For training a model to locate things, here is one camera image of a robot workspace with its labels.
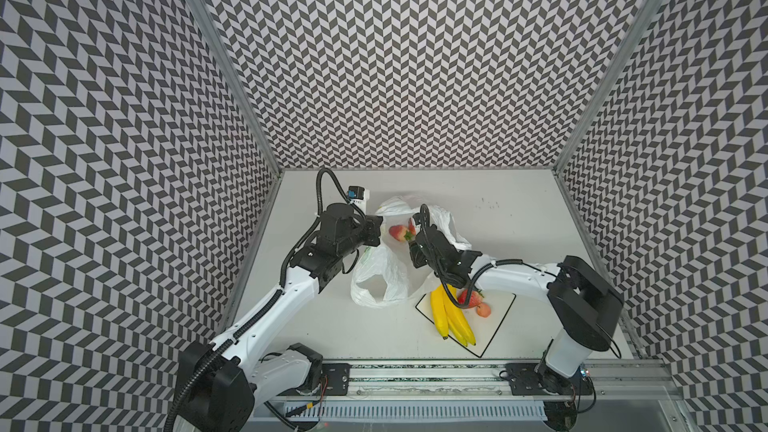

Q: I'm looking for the white printed plastic bag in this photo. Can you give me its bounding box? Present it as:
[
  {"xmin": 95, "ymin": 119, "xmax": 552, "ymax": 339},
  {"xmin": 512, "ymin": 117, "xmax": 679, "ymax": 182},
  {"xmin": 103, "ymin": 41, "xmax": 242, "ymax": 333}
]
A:
[{"xmin": 350, "ymin": 195, "xmax": 437, "ymax": 309}]

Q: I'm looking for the red fake strawberry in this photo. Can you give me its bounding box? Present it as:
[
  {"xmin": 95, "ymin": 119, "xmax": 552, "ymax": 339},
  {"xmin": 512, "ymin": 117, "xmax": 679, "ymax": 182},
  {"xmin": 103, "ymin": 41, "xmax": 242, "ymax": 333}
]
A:
[
  {"xmin": 457, "ymin": 289, "xmax": 484, "ymax": 308},
  {"xmin": 388, "ymin": 225, "xmax": 416, "ymax": 243}
]

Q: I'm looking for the yellow fake banana bunch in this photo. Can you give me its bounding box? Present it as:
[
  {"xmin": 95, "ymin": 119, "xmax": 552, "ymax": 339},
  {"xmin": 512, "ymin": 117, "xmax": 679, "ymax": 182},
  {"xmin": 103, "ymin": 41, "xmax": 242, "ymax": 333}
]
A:
[{"xmin": 430, "ymin": 286, "xmax": 476, "ymax": 346}]

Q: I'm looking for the small peach fake fruit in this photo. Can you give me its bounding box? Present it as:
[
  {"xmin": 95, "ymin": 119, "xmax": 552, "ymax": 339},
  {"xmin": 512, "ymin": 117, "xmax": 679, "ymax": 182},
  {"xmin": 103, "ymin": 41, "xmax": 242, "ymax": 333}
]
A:
[{"xmin": 475, "ymin": 302, "xmax": 492, "ymax": 318}]

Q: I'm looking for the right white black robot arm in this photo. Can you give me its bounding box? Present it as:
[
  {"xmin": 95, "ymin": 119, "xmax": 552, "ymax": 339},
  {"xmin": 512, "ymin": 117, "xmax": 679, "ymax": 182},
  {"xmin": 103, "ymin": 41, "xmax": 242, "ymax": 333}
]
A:
[{"xmin": 407, "ymin": 225, "xmax": 624, "ymax": 395}]

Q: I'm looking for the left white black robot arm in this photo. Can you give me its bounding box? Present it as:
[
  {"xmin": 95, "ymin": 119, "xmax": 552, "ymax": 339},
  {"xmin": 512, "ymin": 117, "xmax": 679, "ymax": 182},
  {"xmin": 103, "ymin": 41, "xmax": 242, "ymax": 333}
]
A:
[{"xmin": 163, "ymin": 203, "xmax": 383, "ymax": 431}]

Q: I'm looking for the white square black-edged mat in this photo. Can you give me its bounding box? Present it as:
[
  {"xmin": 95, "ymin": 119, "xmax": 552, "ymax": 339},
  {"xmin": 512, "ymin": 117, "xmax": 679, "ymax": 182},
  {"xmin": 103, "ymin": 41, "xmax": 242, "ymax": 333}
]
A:
[{"xmin": 415, "ymin": 292, "xmax": 516, "ymax": 359}]

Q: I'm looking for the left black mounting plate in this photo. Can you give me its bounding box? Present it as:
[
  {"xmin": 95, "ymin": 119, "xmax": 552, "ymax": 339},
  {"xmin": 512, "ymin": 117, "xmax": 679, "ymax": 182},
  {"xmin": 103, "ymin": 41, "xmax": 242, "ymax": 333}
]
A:
[{"xmin": 297, "ymin": 363, "xmax": 351, "ymax": 396}]

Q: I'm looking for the black mounting plate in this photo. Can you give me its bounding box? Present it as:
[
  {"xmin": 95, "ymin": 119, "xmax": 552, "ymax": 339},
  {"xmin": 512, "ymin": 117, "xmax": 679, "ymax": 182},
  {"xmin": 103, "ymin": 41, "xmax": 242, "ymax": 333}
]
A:
[
  {"xmin": 297, "ymin": 363, "xmax": 351, "ymax": 396},
  {"xmin": 498, "ymin": 362, "xmax": 595, "ymax": 399}
]

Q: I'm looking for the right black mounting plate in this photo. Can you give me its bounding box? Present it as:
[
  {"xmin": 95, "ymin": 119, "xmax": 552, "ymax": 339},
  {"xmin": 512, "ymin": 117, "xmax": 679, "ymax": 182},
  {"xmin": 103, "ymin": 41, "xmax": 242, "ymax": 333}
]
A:
[{"xmin": 498, "ymin": 362, "xmax": 595, "ymax": 399}]

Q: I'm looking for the white ventilation grille strip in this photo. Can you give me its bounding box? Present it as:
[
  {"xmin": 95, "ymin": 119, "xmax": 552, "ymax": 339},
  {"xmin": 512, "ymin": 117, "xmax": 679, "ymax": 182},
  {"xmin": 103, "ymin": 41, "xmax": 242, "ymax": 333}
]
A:
[{"xmin": 282, "ymin": 401, "xmax": 547, "ymax": 423}]

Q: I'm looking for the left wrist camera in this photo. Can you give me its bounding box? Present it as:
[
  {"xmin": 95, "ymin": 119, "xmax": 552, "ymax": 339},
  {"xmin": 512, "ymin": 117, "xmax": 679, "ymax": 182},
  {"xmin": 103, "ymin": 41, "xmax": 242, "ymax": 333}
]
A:
[{"xmin": 347, "ymin": 185, "xmax": 370, "ymax": 213}]

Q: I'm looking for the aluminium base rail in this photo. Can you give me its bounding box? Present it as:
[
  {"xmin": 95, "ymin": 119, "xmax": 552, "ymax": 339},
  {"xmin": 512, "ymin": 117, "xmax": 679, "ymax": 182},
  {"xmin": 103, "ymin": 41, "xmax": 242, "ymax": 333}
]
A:
[{"xmin": 251, "ymin": 359, "xmax": 685, "ymax": 403}]

